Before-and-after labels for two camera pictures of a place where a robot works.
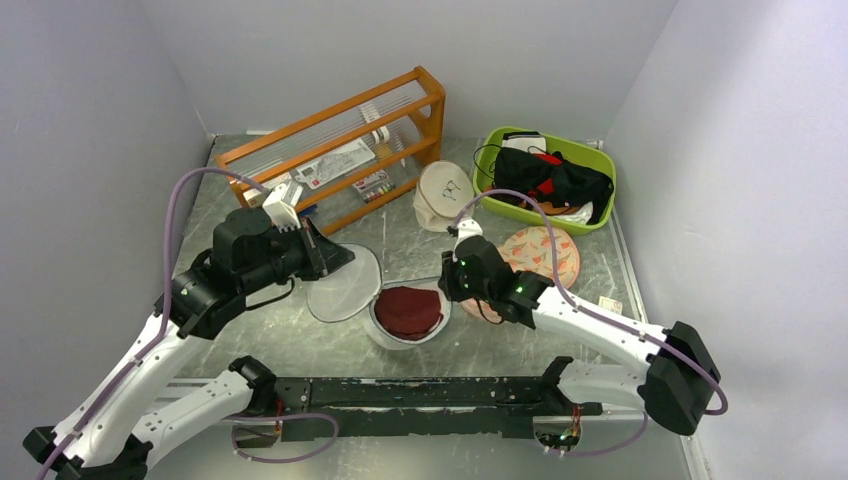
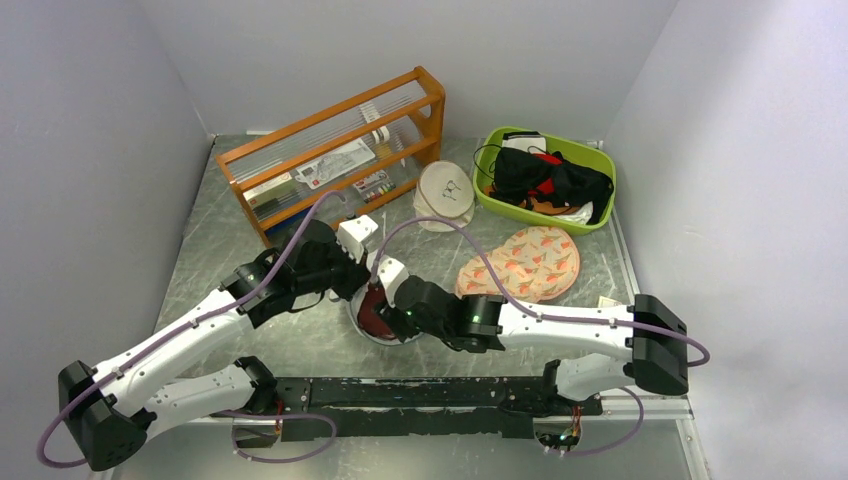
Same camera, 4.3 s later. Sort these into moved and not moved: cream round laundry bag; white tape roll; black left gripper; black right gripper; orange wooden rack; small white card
Moved: black left gripper; black right gripper
Not moved: white tape roll; cream round laundry bag; orange wooden rack; small white card
